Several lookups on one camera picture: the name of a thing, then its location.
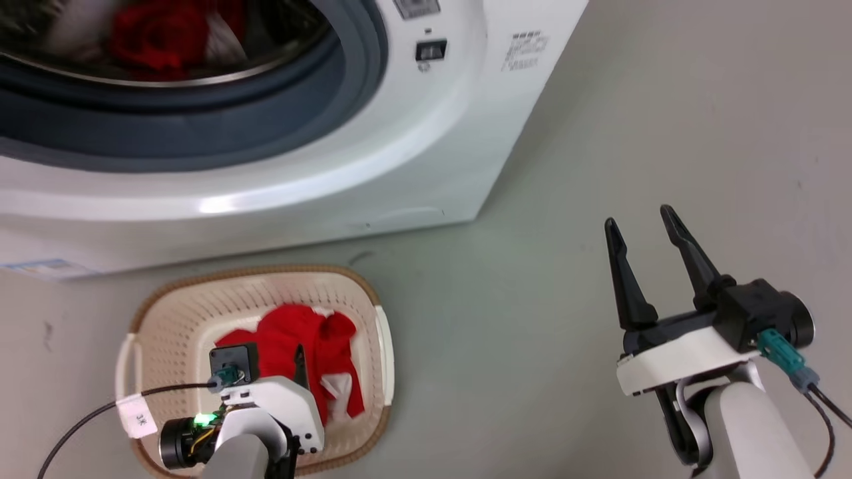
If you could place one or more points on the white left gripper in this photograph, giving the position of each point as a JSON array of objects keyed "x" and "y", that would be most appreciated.
[{"x": 293, "y": 406}]

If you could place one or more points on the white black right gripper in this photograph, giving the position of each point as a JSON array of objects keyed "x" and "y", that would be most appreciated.
[{"x": 672, "y": 362}]

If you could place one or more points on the red garment with sleeves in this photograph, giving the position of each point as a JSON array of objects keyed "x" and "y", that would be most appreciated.
[{"x": 286, "y": 339}]

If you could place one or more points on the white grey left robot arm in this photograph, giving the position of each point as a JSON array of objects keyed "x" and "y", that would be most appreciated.
[{"x": 239, "y": 459}]

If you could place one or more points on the beige perforated laundry basket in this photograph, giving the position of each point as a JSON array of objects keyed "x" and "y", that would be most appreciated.
[{"x": 180, "y": 313}]

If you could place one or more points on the white front-load washing machine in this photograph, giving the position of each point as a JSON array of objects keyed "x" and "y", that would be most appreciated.
[{"x": 413, "y": 153}]

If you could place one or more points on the white cloth piece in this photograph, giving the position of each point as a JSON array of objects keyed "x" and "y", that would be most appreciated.
[{"x": 337, "y": 392}]

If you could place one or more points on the grey rubber door gasket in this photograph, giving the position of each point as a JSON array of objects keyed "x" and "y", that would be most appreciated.
[{"x": 200, "y": 126}]

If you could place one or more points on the blue white energy sticker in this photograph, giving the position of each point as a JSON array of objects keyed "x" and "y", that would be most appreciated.
[{"x": 46, "y": 268}]

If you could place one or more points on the black door latch socket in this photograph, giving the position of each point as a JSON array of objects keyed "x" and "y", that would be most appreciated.
[{"x": 431, "y": 50}]

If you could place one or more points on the steel washer drum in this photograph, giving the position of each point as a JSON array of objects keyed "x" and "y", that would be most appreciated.
[{"x": 286, "y": 40}]

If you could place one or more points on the grey rating plate sticker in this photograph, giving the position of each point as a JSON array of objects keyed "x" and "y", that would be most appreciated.
[{"x": 416, "y": 6}]

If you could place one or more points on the red garment in drum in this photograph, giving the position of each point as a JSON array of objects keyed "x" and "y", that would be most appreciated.
[{"x": 156, "y": 36}]

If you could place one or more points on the white garment in drum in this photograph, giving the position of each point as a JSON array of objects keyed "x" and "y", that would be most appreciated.
[{"x": 76, "y": 26}]

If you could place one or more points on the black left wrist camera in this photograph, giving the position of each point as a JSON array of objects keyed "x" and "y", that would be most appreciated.
[{"x": 233, "y": 359}]

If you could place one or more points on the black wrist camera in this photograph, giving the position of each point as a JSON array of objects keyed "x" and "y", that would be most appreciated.
[
  {"x": 233, "y": 359},
  {"x": 755, "y": 309}
]

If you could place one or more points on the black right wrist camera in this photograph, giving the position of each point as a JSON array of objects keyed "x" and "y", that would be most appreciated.
[{"x": 755, "y": 309}]

